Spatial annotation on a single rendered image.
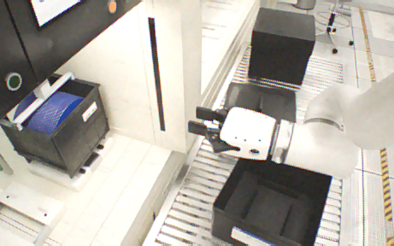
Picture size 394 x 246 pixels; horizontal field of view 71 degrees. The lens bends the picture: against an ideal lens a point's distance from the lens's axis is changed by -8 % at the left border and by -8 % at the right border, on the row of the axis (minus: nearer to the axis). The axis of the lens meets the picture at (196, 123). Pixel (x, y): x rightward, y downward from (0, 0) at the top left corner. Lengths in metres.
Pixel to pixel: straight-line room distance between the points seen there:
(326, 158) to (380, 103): 0.19
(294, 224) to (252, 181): 0.20
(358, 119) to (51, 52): 0.43
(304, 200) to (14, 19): 0.94
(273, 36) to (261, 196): 0.72
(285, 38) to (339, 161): 0.88
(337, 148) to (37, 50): 0.51
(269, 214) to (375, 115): 0.63
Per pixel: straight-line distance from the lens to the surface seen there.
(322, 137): 0.59
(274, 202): 1.02
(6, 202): 1.00
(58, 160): 0.85
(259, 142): 0.57
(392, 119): 0.43
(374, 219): 2.12
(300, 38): 1.38
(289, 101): 1.24
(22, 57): 0.40
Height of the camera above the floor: 1.63
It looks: 44 degrees down
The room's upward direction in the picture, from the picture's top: straight up
